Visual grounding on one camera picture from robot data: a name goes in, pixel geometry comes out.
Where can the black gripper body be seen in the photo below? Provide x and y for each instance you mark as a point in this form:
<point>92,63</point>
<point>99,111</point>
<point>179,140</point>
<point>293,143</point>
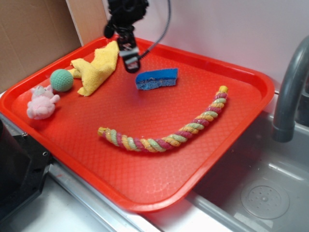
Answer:
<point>124,13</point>

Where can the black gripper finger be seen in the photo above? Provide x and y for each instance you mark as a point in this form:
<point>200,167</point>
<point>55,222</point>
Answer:
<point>128,51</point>

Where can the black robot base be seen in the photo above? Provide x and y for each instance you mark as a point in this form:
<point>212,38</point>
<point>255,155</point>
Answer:
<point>24,163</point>

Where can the blue sponge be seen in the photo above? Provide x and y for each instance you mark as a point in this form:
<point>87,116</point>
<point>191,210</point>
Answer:
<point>155,79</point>

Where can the yellow cloth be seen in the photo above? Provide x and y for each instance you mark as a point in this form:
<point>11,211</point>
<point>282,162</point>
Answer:
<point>93,74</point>

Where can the green textured ball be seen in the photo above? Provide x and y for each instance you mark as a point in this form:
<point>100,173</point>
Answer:
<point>61,80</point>

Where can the red plastic tray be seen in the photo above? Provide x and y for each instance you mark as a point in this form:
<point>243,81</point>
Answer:
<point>140,181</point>

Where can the brown cardboard panel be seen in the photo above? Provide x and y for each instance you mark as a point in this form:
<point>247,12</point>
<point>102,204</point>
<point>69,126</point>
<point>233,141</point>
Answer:
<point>35,33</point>

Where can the pink plush toy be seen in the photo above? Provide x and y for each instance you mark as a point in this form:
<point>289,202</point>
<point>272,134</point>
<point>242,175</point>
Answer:
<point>43,102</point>

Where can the grey faucet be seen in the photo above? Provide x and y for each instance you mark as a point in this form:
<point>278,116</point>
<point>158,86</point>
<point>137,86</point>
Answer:
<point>293,100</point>

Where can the grey plastic sink basin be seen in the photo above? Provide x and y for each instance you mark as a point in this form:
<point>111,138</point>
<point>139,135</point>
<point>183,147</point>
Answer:
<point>259,185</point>

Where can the multicolour twisted rope toy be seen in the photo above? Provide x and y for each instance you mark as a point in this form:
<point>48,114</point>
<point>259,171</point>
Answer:
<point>173,140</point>

